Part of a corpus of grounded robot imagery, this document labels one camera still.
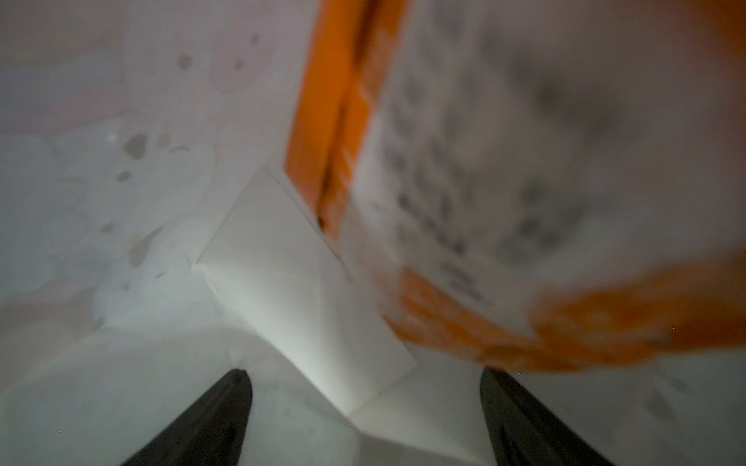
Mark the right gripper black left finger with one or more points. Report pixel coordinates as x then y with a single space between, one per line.
210 432

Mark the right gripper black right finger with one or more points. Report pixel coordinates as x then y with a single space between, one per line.
524 432

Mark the white printed paper bag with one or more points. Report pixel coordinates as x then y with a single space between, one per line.
152 241

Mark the orange snack packet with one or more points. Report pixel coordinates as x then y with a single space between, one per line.
533 185

